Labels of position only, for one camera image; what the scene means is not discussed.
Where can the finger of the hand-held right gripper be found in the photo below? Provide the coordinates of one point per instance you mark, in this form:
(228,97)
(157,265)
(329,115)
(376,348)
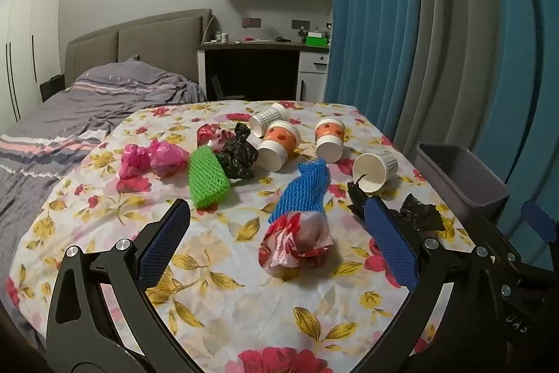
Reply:
(509,244)
(536,218)

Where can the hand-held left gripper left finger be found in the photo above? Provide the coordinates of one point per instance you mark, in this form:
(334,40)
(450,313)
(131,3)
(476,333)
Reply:
(163,242)

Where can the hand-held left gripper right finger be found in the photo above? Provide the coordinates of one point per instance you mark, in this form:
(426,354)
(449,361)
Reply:
(391,244)

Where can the small black plastic bag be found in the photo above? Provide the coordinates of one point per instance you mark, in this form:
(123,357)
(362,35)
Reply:
(417,211)

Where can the grey plastic bin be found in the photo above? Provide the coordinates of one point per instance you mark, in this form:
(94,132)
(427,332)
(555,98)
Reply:
(476,189)

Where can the white checked paper cup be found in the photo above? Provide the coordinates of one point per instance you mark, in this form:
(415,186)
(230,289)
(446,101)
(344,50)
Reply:
(268,120)
(371,174)

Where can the green foam net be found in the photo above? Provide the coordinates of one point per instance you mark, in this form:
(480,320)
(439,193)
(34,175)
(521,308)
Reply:
(205,176)

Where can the pink plastic bag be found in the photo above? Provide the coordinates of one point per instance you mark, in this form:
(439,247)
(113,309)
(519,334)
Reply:
(166,156)

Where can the red white plastic bag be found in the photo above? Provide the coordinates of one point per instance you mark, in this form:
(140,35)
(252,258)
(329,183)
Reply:
(292,244)

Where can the blue foam net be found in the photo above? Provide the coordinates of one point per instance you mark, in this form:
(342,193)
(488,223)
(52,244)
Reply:
(301,189)

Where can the large black plastic bag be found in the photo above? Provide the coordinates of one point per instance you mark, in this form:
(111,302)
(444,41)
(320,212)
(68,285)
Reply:
(238,156)

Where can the orange dotted paper cup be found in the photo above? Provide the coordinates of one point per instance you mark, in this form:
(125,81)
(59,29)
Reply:
(279,141)
(329,137)

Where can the floral tablecloth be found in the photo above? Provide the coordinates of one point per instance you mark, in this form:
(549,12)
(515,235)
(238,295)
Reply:
(244,189)

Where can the bed with grey bedding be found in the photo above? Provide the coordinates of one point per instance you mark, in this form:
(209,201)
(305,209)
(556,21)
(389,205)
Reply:
(65,124)

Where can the wide blue curtain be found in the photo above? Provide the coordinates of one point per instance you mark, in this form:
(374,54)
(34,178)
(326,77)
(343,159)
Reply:
(515,49)

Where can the white drawer cabinet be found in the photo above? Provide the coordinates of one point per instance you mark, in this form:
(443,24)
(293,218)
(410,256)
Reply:
(312,71)

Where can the dark bedside stand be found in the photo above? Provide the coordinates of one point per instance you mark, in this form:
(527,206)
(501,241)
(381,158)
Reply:
(52,88)

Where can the grey padded bed headboard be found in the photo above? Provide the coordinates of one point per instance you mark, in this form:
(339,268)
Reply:
(153,41)

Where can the grey curtain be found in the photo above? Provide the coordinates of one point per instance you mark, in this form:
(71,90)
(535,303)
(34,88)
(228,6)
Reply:
(445,28)

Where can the small white jars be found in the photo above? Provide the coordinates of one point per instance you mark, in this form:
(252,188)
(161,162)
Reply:
(222,37)

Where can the green box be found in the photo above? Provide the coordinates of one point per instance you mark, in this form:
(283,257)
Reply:
(316,41)

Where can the narrow blue curtain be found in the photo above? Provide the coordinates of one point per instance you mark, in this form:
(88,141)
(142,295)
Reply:
(362,28)

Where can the dark topped desk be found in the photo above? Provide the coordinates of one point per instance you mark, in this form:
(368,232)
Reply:
(262,45)

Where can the white wardrobe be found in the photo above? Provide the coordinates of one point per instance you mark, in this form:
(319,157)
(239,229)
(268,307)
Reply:
(26,28)

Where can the wall socket with red light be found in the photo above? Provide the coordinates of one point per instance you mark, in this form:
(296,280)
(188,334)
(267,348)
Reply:
(251,22)

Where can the grey wall socket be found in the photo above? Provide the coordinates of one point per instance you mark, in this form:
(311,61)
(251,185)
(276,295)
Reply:
(300,24)

